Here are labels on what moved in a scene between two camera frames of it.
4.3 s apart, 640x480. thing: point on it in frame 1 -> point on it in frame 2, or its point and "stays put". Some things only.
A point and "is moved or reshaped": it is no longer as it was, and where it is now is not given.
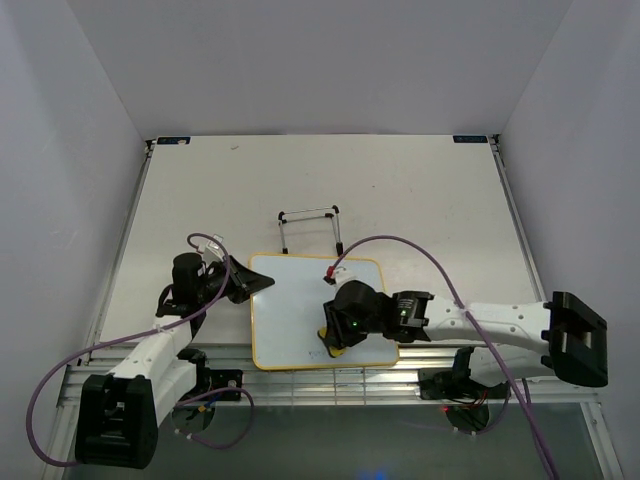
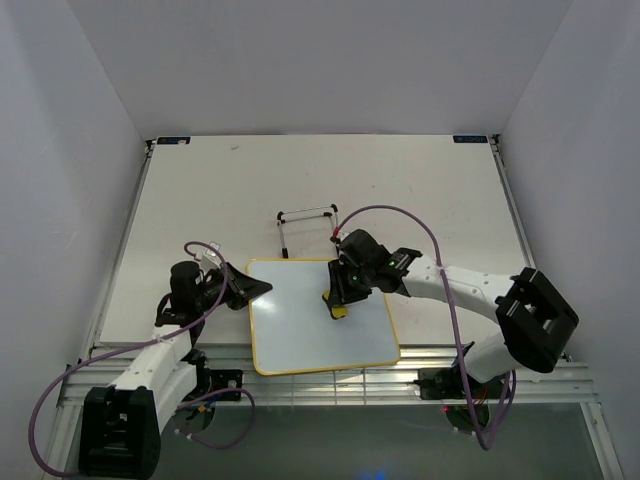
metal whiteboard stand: x=339 y=247 stays put
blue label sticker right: x=470 y=139 stays put
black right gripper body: x=346 y=331 -> x=351 y=284
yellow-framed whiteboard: x=287 y=316 stays put
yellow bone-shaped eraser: x=334 y=352 is moved or reshaped
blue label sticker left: x=174 y=140 stays put
